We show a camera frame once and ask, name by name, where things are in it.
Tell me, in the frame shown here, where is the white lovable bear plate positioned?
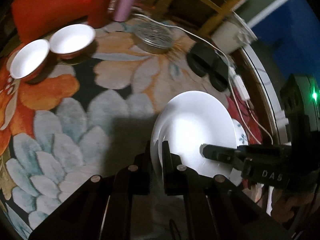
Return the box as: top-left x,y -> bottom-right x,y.
232,119 -> 248,146

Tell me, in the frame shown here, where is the white plate leaf rim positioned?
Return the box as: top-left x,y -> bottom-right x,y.
150,90 -> 237,181

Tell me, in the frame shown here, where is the white power strip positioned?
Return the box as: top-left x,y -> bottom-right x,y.
229,67 -> 250,101

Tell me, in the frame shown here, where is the black slipper right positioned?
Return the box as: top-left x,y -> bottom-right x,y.
208,59 -> 229,92

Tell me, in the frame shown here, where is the black slipper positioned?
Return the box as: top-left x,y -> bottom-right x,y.
186,42 -> 220,77
208,59 -> 229,92

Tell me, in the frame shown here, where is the floral patterned rug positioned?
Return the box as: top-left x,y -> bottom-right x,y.
1,18 -> 261,239

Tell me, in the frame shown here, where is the black slipper left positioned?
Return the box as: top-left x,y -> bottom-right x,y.
186,42 -> 220,77

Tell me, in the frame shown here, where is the white plastic container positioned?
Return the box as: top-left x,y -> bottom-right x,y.
211,13 -> 258,54

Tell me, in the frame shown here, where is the round metal perforated tin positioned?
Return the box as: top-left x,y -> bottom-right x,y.
132,22 -> 174,54

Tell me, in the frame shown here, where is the red-brown bowl white inside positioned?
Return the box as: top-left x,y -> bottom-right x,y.
49,24 -> 96,60

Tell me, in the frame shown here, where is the red box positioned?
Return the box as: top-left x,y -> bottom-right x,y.
11,0 -> 111,44

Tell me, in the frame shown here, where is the white power cable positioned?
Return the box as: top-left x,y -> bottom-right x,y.
132,13 -> 275,145

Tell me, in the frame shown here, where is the wooden stool frame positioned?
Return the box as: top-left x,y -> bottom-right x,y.
147,0 -> 243,37

